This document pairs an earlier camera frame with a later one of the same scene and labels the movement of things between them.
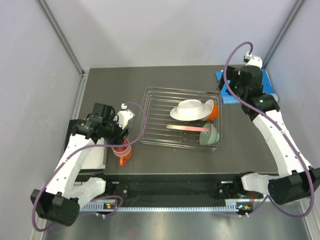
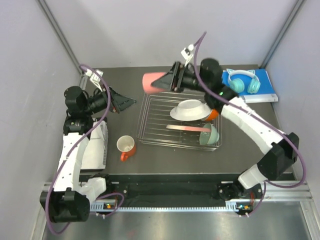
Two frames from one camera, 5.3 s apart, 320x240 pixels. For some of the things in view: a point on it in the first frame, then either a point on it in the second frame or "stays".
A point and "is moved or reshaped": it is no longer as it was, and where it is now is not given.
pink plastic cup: (122, 151) to (147, 78)
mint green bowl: (209, 138) stays
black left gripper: (117, 139) to (118, 102)
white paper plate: (190, 110) stays
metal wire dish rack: (182, 118) stays
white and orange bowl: (214, 111) stays
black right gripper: (232, 74) to (173, 80)
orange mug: (123, 159) is moved or reshaped
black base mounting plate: (171, 188) stays
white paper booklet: (96, 159) stays
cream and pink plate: (196, 129) stays
